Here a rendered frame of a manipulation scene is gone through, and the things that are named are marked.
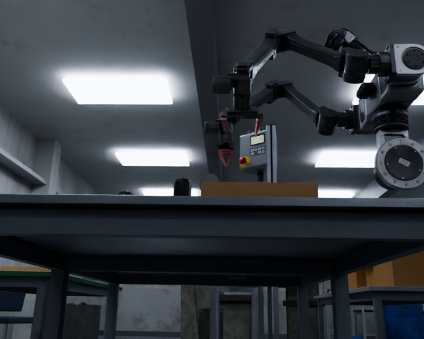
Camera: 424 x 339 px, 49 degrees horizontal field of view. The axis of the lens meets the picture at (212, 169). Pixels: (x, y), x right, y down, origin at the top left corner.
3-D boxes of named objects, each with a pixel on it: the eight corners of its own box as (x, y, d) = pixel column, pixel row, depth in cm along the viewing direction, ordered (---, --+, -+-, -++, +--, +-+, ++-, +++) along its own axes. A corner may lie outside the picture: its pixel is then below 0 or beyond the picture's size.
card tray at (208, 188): (206, 223, 131) (206, 210, 132) (298, 224, 130) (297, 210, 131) (200, 198, 102) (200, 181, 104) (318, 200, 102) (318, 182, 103)
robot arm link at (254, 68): (281, 28, 185) (279, 54, 191) (267, 27, 187) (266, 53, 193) (247, 65, 152) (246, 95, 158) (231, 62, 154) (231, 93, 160)
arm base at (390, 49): (396, 73, 159) (393, 42, 163) (373, 73, 160) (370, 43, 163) (388, 85, 168) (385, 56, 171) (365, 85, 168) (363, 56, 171)
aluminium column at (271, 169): (268, 259, 217) (265, 127, 237) (277, 259, 217) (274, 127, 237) (268, 258, 213) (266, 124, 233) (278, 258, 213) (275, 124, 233)
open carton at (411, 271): (358, 288, 358) (355, 241, 369) (422, 290, 360) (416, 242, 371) (380, 286, 318) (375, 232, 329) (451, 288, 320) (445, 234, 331)
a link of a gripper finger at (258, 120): (240, 134, 162) (241, 107, 158) (261, 134, 162) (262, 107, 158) (241, 140, 156) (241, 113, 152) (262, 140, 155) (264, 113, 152)
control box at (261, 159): (249, 175, 244) (249, 141, 249) (277, 169, 234) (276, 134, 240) (238, 170, 236) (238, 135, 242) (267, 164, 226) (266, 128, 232)
